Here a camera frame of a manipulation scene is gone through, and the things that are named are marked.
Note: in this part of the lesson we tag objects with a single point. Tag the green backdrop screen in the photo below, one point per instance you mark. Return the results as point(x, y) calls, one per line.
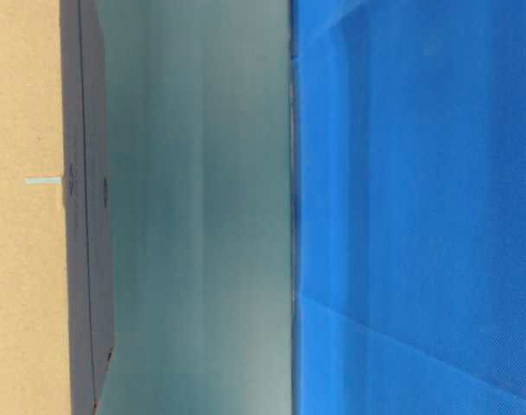
point(198, 119)

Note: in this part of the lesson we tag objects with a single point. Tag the blue table cloth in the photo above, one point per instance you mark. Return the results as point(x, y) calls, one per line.
point(411, 207)

